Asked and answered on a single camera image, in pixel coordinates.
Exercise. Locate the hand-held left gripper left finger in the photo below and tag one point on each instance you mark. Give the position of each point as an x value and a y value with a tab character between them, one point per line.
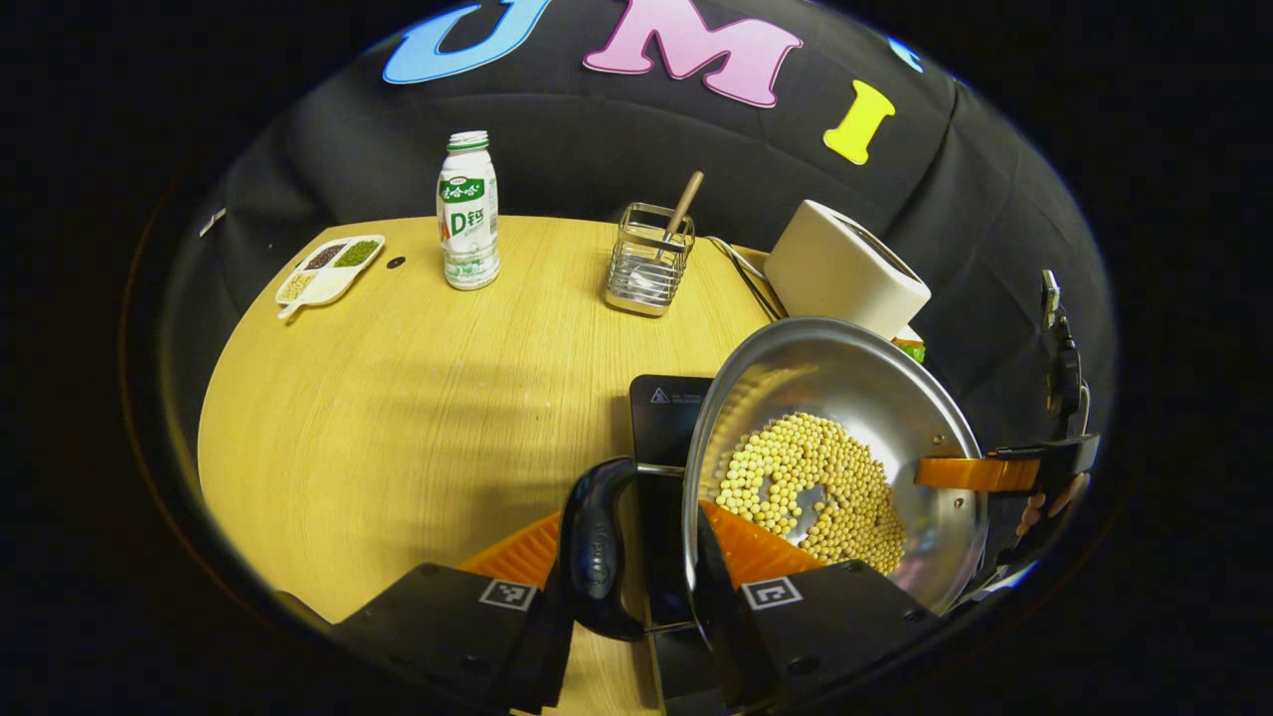
448	622

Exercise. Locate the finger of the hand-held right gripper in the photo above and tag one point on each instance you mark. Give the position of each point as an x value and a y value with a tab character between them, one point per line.
975	472

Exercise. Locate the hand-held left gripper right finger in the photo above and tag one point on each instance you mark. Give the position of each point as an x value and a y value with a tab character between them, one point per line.
726	626

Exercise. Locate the stainless steel pot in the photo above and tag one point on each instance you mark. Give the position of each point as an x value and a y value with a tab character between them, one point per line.
845	368

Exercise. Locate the black induction cooktop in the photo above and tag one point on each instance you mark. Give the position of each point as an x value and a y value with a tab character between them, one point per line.
666	418

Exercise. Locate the pile of soybeans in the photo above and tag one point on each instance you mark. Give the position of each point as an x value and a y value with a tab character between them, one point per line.
796	477

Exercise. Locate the white toaster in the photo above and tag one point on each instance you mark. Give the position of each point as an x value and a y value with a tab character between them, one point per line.
835	273

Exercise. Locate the white divided bean dish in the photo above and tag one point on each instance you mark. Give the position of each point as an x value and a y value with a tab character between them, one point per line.
328	278

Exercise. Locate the white drink bottle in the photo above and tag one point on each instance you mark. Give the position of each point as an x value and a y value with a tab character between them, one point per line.
469	229

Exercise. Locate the silver cloth clip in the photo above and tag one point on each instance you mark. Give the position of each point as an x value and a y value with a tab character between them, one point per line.
212	222

